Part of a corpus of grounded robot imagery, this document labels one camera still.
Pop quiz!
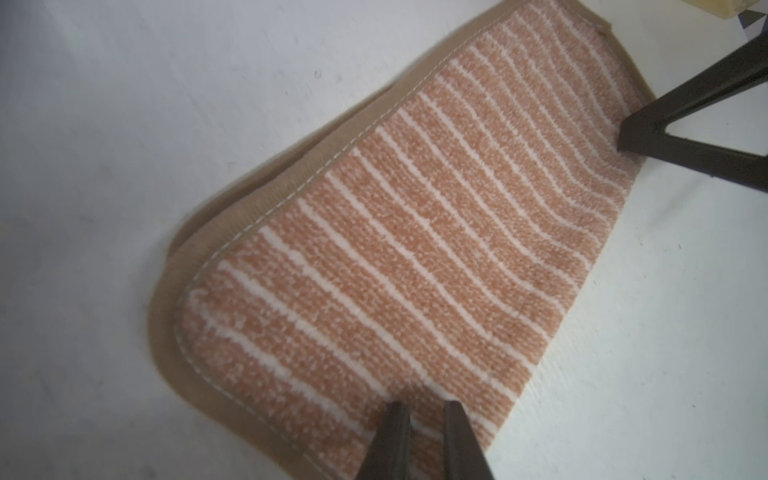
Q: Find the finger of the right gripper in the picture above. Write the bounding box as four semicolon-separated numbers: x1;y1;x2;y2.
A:
618;129;767;193
619;32;767;141

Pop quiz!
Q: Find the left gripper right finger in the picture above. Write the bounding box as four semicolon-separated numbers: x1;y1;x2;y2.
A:
443;400;494;480

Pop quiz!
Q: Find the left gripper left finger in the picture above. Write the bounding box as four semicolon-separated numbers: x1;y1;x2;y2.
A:
355;401;411;480

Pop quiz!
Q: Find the striped brown dishcloth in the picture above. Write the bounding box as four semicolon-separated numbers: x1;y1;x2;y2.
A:
147;1;651;479

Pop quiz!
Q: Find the yellow plastic tray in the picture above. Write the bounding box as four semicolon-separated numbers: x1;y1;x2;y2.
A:
683;0;759;19

